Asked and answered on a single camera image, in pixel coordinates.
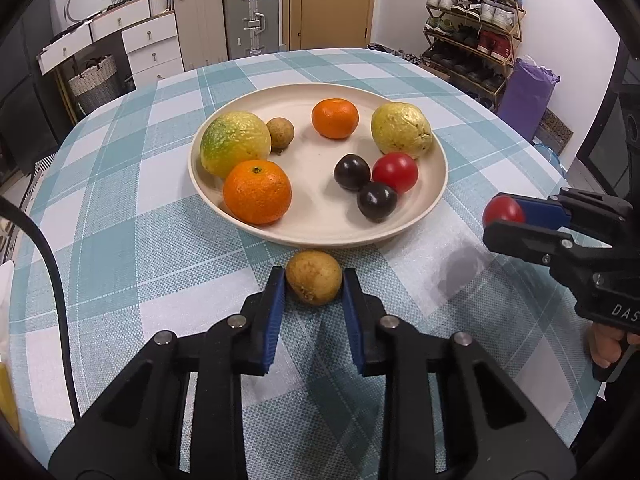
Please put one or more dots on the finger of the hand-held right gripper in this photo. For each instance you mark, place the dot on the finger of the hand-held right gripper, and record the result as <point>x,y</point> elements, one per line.
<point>525,242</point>
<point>545,212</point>

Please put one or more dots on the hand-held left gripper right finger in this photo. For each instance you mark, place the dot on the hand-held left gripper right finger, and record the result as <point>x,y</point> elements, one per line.
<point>352,320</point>

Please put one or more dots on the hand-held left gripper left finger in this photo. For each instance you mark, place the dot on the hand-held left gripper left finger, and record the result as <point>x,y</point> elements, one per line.
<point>274,320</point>

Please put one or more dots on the red tomato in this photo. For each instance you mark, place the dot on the red tomato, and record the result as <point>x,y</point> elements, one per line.
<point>395,172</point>
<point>500,212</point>

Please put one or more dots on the large brown longan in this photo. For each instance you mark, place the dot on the large brown longan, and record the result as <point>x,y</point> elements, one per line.
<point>314,277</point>

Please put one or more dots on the cream round plate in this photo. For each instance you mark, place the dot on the cream round plate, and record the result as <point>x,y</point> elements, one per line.
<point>315,210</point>

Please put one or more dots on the dark purple plum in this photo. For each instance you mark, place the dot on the dark purple plum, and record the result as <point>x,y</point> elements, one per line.
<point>377,201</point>
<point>352,172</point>

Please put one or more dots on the orange with green stem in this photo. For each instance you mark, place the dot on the orange with green stem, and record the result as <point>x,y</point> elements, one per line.
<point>257,195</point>

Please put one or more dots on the small brown longan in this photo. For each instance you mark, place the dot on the small brown longan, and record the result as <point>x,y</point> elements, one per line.
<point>280,132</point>

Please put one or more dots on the smooth orange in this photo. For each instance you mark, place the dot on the smooth orange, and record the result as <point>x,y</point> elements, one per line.
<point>335,119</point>

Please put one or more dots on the person's right hand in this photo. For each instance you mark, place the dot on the person's right hand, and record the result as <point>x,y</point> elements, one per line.
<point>605,345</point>

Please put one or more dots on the blue bowl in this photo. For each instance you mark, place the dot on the blue bowl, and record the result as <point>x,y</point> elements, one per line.
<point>550,155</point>

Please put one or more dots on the brown doormat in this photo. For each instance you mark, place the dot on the brown doormat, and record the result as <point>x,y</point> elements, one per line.
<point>555,130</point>

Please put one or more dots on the purple bag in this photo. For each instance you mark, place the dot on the purple bag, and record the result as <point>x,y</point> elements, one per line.
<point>525,100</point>

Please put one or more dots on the yellow lemon right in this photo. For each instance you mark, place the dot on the yellow lemon right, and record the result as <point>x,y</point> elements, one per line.
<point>400,127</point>

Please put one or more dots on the teal checked tablecloth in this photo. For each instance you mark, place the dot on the teal checked tablecloth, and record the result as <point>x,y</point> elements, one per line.
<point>125,240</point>

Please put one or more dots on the yellow-green lemon left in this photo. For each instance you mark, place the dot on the yellow-green lemon left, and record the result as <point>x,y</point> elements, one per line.
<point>235,140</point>

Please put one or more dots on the wooden shoe rack with shoes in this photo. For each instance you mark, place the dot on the wooden shoe rack with shoes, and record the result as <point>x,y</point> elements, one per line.
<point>470,25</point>

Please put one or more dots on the shoes beside door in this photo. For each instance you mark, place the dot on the shoes beside door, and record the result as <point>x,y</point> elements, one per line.
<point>400,55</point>

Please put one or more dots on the dotted cloth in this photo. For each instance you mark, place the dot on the dotted cloth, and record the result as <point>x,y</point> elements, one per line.
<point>37,175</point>

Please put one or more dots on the woven basket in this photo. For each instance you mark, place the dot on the woven basket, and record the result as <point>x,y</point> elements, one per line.
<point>94,85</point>

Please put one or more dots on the wooden door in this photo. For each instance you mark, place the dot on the wooden door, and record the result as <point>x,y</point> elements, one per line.
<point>330,5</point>

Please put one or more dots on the white drawer cabinet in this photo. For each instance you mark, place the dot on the white drawer cabinet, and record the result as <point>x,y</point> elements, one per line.
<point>150,45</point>

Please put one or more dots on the silver suitcase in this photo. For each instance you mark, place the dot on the silver suitcase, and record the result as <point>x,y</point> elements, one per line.
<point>250,15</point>

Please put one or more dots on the beige suitcase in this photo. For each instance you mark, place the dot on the beige suitcase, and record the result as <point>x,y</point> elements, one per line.
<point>200,22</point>

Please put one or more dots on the black refrigerator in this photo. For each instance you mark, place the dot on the black refrigerator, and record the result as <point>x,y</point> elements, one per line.
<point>25,110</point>

